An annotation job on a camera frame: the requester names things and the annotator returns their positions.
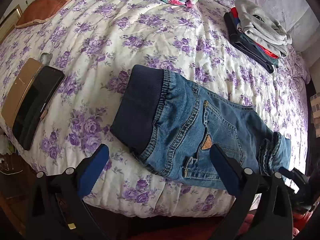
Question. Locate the purple floral bedspread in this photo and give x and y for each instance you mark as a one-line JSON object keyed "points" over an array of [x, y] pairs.
{"points": [[96, 43]]}

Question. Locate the grey folded sweatshirt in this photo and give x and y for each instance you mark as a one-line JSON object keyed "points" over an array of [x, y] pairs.
{"points": [[262, 28]]}

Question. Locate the dark teal folded garment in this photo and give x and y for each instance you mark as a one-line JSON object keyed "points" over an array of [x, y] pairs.
{"points": [[237, 24]]}

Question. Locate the brown orange pillow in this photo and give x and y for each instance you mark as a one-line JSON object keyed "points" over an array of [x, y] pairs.
{"points": [[39, 12]]}

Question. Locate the gold flat box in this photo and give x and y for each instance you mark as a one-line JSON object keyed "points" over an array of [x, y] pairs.
{"points": [[18, 90]]}

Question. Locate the navy folded pants white stripe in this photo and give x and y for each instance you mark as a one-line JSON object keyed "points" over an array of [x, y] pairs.
{"points": [[243, 43]]}

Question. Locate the brown patterned cardboard box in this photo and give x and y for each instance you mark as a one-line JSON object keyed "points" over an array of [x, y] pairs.
{"points": [[315, 108]]}

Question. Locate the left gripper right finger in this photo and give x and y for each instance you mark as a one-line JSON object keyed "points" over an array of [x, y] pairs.
{"points": [[228, 169]]}

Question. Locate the blue denim jeans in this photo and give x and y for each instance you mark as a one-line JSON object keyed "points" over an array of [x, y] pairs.
{"points": [[170, 123]]}

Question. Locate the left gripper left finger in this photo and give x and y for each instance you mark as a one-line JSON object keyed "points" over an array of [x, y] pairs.
{"points": [[90, 169]]}

